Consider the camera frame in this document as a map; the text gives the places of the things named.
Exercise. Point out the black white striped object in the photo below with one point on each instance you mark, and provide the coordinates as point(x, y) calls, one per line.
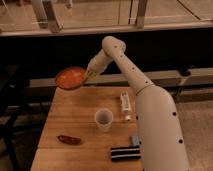
point(125, 153)

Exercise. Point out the blue sponge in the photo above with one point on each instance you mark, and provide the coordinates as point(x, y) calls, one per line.
point(134, 140)

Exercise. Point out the orange ceramic bowl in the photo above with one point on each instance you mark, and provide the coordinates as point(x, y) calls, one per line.
point(70, 78)

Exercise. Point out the dark red chili pepper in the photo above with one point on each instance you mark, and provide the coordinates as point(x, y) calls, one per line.
point(69, 140)

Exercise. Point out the grey metal rail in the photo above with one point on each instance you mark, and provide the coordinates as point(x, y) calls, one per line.
point(170, 78)

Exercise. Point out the white plastic bottle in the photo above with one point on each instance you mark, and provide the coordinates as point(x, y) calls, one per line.
point(125, 105)

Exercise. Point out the clear plastic cup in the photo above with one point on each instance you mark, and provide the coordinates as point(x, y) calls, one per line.
point(103, 118)

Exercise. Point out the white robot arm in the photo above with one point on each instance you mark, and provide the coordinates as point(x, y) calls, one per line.
point(161, 140)

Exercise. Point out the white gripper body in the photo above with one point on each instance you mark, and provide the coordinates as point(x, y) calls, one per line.
point(94, 69)

